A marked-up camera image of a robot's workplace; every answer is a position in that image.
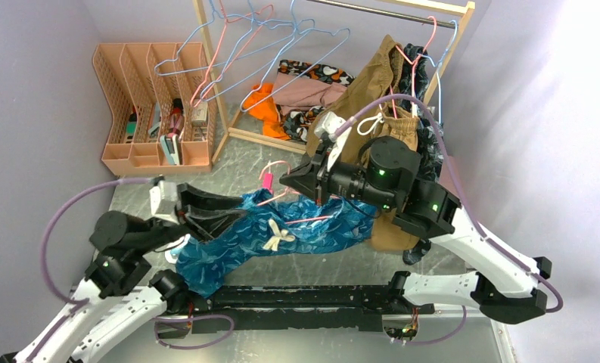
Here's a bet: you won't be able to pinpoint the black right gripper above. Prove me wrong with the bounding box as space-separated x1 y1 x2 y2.
281 142 396 210

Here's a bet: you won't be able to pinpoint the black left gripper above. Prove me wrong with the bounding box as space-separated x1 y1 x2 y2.
134 179 248 253

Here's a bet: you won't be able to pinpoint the blue wire hanger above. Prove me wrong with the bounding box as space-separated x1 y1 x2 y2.
154 1 300 83

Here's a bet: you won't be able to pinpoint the blue leaf-print shorts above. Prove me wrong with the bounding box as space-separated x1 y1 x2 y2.
175 189 377 297

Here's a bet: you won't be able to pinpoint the peach plastic desk organizer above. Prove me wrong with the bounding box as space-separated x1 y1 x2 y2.
92 42 220 176

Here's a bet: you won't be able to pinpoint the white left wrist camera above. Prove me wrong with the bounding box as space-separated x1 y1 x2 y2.
149 179 179 225

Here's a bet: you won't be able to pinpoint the black orange patterned garment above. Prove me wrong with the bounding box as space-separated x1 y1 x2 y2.
276 60 356 142

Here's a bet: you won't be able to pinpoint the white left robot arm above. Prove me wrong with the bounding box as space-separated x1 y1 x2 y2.
1 178 246 362

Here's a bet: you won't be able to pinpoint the wooden clothes rack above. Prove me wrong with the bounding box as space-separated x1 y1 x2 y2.
209 1 475 163

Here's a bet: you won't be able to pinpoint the toothbrush blister pack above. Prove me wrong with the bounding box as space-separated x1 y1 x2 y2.
164 248 182 265

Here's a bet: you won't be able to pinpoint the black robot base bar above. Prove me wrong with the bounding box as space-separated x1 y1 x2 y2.
151 283 436 334

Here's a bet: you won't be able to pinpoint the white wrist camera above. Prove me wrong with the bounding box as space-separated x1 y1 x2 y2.
149 179 179 225
314 111 352 171

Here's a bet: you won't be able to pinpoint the dark patterned hanging garment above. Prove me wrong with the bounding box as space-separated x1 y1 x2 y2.
394 43 446 266

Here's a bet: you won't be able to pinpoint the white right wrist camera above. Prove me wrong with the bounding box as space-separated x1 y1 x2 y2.
314 111 352 171

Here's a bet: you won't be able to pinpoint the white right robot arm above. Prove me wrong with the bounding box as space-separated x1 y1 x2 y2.
280 136 552 324

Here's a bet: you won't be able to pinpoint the pink plastic clip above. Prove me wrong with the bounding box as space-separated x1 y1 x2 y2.
262 172 273 193

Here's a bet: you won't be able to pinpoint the pink wire hanger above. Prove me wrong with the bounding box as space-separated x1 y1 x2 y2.
259 160 334 226

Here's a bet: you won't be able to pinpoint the brown hanging shorts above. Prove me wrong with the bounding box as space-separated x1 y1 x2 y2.
306 36 421 252

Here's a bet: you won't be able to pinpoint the pink folded garment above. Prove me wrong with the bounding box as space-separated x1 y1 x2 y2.
271 73 347 108

